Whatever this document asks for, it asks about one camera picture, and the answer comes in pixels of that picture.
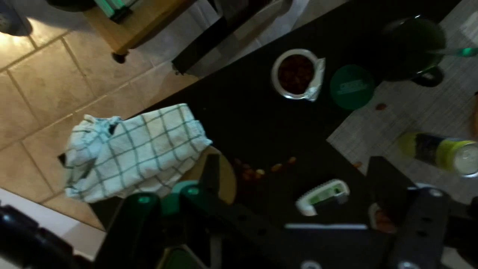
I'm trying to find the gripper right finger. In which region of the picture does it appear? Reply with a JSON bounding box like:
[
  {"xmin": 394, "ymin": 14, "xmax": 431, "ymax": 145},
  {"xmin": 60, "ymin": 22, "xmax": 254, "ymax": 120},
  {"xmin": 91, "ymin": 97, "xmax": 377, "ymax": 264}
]
[{"xmin": 368, "ymin": 156, "xmax": 451, "ymax": 269}]

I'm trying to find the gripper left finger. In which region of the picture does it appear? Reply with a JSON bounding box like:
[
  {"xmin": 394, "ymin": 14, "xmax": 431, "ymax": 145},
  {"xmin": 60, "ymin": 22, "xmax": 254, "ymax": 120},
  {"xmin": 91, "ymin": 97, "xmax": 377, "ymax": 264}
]
[{"xmin": 93, "ymin": 153, "xmax": 289, "ymax": 269}]

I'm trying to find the brown bowl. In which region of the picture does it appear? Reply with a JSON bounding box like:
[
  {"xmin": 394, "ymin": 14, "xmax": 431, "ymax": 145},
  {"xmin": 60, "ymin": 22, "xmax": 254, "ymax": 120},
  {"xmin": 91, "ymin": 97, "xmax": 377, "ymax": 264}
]
[{"xmin": 181, "ymin": 146, "xmax": 238, "ymax": 205}]

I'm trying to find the yellow green bottle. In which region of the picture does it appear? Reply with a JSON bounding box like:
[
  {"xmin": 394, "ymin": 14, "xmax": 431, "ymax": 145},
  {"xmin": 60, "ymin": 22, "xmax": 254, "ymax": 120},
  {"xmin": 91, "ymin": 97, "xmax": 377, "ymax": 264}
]
[{"xmin": 397, "ymin": 132, "xmax": 478, "ymax": 178}]

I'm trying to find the small white rimmed dish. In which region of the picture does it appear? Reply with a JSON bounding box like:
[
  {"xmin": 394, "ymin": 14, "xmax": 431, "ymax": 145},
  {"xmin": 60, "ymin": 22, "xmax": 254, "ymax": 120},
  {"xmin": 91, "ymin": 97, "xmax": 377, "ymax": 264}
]
[{"xmin": 368, "ymin": 203, "xmax": 397, "ymax": 235}]

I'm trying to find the white green handheld device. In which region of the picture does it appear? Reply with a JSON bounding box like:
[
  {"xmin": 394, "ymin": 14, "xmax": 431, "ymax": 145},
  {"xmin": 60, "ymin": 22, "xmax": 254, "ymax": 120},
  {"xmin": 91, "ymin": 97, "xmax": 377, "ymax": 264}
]
[{"xmin": 295, "ymin": 179, "xmax": 351, "ymax": 217}]

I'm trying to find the white green checkered cloth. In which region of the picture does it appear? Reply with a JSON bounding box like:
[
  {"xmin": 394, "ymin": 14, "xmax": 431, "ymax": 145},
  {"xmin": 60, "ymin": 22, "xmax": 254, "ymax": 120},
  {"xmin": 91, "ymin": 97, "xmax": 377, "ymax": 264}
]
[{"xmin": 63, "ymin": 103, "xmax": 213, "ymax": 203}]

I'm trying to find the grey placemat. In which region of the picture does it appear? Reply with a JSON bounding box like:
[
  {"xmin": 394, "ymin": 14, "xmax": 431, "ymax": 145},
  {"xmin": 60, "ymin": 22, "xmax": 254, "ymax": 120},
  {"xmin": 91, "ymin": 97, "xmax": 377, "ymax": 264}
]
[{"xmin": 326, "ymin": 0, "xmax": 478, "ymax": 206}]

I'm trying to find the green plastic lid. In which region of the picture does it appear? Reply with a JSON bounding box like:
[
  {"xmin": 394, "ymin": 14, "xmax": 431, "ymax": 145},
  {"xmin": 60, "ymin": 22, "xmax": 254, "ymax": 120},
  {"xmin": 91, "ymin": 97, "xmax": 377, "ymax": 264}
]
[{"xmin": 329, "ymin": 64, "xmax": 375, "ymax": 110}]

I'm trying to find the open tin of nuts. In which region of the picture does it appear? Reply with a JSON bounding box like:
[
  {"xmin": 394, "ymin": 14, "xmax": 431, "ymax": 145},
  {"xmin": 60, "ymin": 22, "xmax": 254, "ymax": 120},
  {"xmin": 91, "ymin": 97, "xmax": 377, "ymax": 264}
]
[{"xmin": 271, "ymin": 49, "xmax": 326, "ymax": 102}]

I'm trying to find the dark mug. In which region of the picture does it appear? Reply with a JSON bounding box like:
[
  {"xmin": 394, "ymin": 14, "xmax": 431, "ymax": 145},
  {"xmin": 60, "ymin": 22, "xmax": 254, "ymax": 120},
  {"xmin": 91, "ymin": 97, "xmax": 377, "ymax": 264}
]
[{"xmin": 380, "ymin": 16, "xmax": 447, "ymax": 88}]

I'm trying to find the green stick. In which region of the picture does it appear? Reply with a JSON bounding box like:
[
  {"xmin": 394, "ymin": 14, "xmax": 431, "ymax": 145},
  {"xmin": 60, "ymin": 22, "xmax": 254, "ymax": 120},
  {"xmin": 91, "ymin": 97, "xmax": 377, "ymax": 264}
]
[{"xmin": 428, "ymin": 47, "xmax": 478, "ymax": 58}]

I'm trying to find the black furniture frame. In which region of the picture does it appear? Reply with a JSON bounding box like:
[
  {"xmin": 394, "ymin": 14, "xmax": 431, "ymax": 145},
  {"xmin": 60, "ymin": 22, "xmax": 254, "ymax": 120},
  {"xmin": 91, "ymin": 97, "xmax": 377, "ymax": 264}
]
[{"xmin": 171, "ymin": 0, "xmax": 294, "ymax": 75}]

